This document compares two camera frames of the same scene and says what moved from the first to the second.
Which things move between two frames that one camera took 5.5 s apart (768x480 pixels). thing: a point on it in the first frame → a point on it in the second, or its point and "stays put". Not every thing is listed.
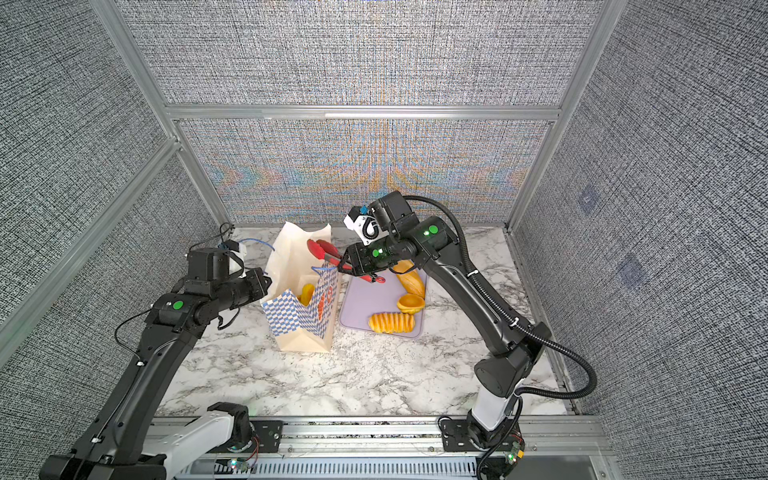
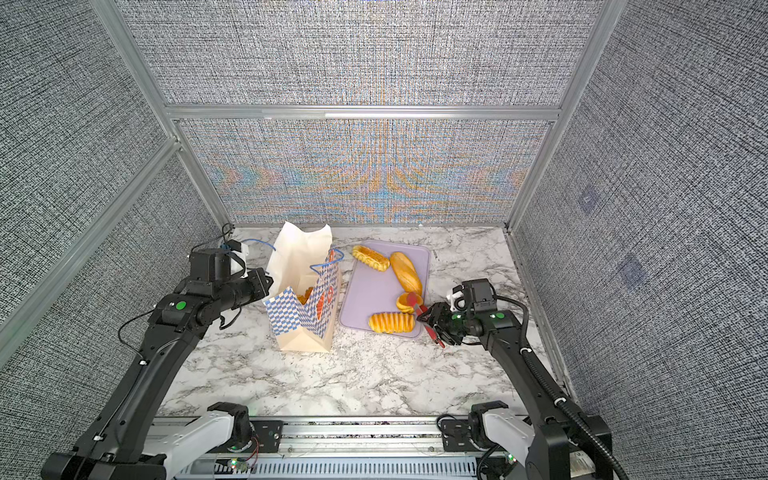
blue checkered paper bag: x=294 y=256 stays put
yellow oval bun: x=306 y=294 stays put
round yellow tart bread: x=410 y=303 stays put
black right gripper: x=361 y=260 → x=438 y=318
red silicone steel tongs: x=322 y=249 → x=420 y=308
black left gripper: x=256 y=276 stays put
